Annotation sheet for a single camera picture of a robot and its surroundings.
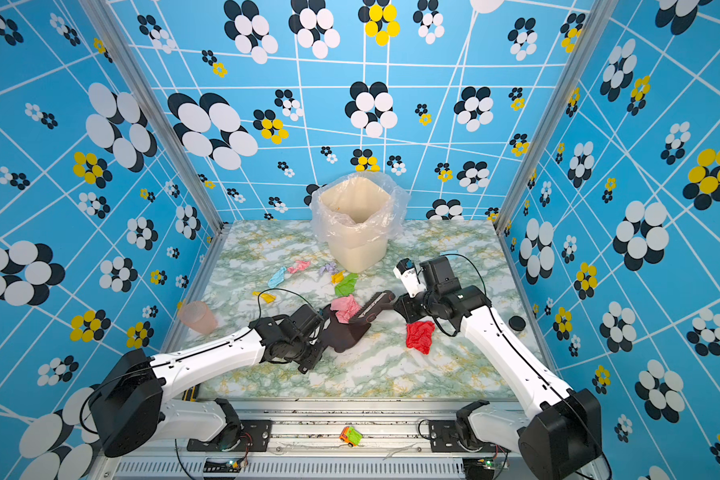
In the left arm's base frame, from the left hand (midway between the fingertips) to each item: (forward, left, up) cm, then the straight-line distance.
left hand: (321, 354), depth 83 cm
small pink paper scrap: (+33, +11, -2) cm, 35 cm away
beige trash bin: (+47, -9, +11) cm, 49 cm away
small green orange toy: (-20, -9, -2) cm, 22 cm away
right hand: (+9, -22, +13) cm, 27 cm away
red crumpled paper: (+7, -29, -2) cm, 29 cm away
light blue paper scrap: (+28, +18, -3) cm, 34 cm away
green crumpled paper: (+25, -6, -3) cm, 26 cm away
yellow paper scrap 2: (+20, +20, -3) cm, 29 cm away
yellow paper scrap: (+28, -3, -2) cm, 28 cm away
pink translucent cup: (+14, +43, -5) cm, 45 cm away
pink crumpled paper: (+15, -6, -1) cm, 17 cm away
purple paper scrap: (+32, 0, -2) cm, 32 cm away
